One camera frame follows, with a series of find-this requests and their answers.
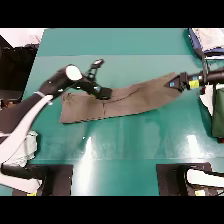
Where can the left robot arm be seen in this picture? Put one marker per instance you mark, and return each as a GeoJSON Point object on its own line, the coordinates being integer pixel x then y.
{"type": "Point", "coordinates": [20, 116]}

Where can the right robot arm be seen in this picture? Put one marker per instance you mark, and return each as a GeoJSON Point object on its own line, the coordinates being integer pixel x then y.
{"type": "Point", "coordinates": [213, 76]}

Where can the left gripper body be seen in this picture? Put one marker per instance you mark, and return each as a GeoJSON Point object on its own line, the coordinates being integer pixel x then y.
{"type": "Point", "coordinates": [101, 92]}

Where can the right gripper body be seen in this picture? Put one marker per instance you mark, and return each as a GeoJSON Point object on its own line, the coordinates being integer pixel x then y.
{"type": "Point", "coordinates": [180, 82]}

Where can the white garment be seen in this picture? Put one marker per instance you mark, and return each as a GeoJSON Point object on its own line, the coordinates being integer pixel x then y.
{"type": "Point", "coordinates": [29, 146]}
{"type": "Point", "coordinates": [207, 100]}

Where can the red garment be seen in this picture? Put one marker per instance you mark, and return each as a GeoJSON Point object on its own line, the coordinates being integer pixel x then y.
{"type": "Point", "coordinates": [221, 140]}

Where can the dark green garment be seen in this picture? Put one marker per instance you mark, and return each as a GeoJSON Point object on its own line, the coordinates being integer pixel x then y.
{"type": "Point", "coordinates": [219, 111]}

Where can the brown shirt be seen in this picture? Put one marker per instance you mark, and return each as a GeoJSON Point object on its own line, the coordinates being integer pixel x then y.
{"type": "Point", "coordinates": [133, 100]}

